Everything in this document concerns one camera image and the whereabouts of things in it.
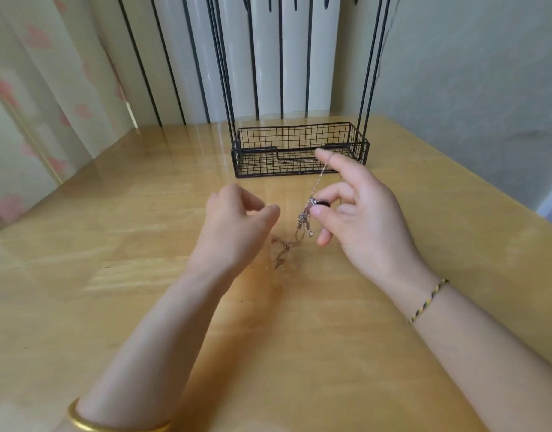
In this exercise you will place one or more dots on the person's left hand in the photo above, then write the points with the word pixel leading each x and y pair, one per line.
pixel 231 234

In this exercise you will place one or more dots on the person's right hand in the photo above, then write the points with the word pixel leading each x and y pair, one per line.
pixel 370 220

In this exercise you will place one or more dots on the person's right forearm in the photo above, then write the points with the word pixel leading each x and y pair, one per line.
pixel 492 360

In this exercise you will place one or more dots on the person's left forearm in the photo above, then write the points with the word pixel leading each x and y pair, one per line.
pixel 150 360

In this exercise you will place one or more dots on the white black-striped curtain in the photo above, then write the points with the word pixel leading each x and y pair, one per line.
pixel 199 58

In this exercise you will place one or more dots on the pink floral curtain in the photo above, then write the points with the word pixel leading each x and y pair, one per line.
pixel 37 103

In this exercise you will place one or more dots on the gold bangle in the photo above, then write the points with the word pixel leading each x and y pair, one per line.
pixel 87 420

